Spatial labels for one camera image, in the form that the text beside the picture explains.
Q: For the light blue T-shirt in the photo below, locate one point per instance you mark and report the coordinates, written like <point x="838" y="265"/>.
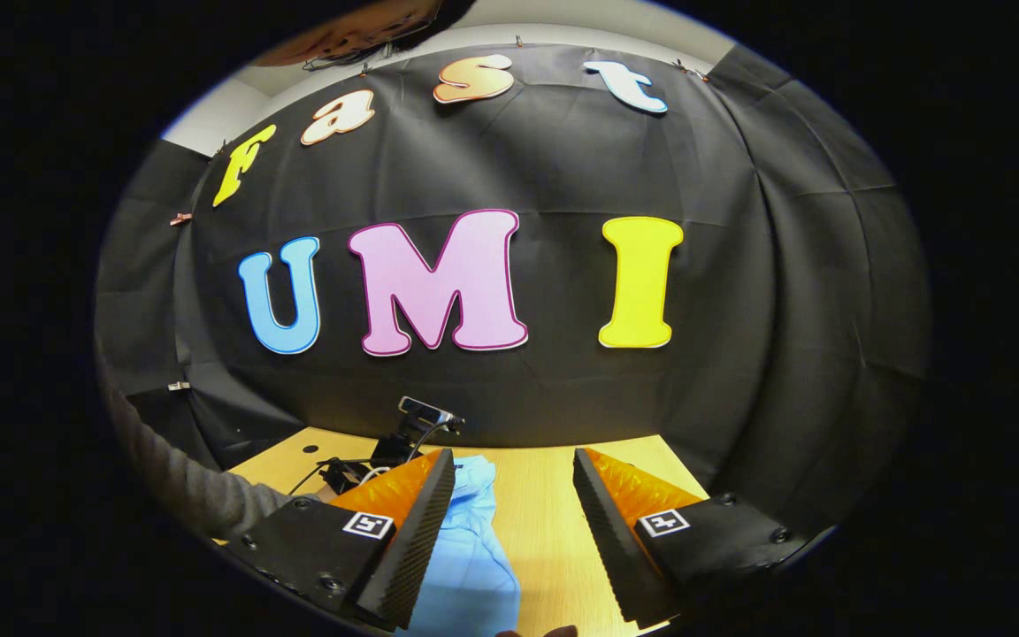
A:
<point x="474" y="575"/>

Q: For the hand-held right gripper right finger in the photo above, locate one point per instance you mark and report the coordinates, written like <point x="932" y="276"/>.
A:
<point x="611" y="548"/>

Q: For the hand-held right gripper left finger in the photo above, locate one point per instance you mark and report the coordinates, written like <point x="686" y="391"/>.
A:
<point x="417" y="548"/>

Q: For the orange cloth clip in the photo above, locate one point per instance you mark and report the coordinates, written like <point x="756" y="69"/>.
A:
<point x="180" y="218"/>

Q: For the black backdrop cloth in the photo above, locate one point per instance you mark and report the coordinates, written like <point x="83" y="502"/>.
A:
<point x="563" y="159"/>

